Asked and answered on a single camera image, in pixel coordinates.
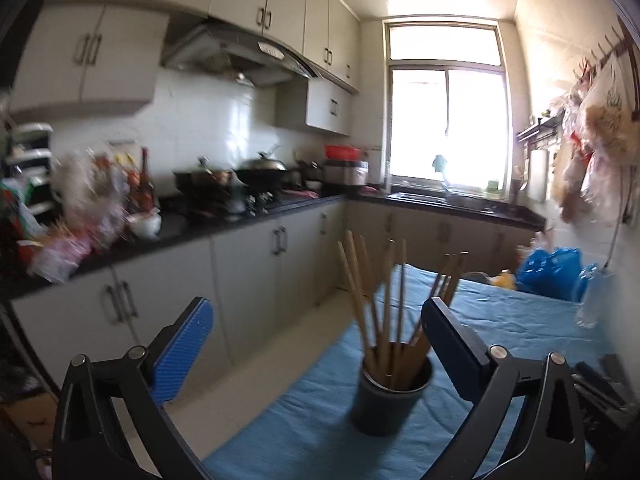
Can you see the rice cooker with red basin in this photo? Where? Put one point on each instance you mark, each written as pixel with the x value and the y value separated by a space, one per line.
pixel 345 167

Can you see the white bowl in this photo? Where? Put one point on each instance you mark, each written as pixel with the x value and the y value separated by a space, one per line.
pixel 146 225

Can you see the steel range hood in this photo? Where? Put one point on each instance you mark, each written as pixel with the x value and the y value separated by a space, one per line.
pixel 235 55

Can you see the black wall shelf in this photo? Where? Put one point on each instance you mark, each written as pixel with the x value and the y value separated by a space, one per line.
pixel 540 130

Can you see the grey upper kitchen cabinets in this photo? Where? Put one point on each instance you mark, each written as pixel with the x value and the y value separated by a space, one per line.
pixel 125 25

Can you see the grey lower kitchen cabinets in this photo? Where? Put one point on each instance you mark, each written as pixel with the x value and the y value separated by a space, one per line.
pixel 240 280

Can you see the dark sauce bottle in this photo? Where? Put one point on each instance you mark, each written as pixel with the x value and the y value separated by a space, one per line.
pixel 146 180

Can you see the yellow plastic bag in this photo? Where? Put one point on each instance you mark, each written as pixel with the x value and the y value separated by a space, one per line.
pixel 504 280

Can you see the stacked steamer containers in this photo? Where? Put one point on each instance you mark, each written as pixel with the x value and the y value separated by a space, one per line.
pixel 30 160

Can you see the pile of food packets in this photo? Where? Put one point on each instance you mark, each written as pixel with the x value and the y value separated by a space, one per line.
pixel 85 210

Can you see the wall hook rack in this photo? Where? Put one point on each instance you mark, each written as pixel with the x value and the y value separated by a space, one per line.
pixel 607 50

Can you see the black kitchen countertop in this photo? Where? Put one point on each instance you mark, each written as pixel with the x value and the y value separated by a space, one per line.
pixel 200 225

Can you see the blue plastic bag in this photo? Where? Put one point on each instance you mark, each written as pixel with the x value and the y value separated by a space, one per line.
pixel 547 272

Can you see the steel sink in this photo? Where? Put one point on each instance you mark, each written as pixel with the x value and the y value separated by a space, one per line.
pixel 440 200

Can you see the kitchen window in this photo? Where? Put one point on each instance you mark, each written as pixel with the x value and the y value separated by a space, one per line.
pixel 445 110

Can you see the cardboard box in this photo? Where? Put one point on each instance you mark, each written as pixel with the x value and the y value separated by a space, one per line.
pixel 27 420

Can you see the black wok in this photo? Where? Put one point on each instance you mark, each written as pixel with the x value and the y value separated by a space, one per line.
pixel 265 170

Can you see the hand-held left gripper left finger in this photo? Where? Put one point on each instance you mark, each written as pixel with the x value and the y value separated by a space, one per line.
pixel 182 355

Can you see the dark grey chopstick holder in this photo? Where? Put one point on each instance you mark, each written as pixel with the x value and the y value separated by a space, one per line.
pixel 387 410

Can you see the sink faucet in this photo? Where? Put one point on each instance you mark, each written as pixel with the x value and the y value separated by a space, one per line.
pixel 442 170

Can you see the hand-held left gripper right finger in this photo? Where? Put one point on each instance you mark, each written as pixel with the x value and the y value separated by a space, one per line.
pixel 450 347

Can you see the bundle of wooden chopsticks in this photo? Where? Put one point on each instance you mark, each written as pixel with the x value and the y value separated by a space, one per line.
pixel 385 340

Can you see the blue tablecloth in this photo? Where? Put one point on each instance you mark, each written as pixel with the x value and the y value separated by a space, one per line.
pixel 300 410

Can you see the cooking pot with lid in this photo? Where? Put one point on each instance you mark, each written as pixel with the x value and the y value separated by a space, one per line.
pixel 202 177

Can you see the grey kitchen cabinets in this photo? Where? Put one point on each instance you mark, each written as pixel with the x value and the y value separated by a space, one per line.
pixel 240 280
pixel 125 25

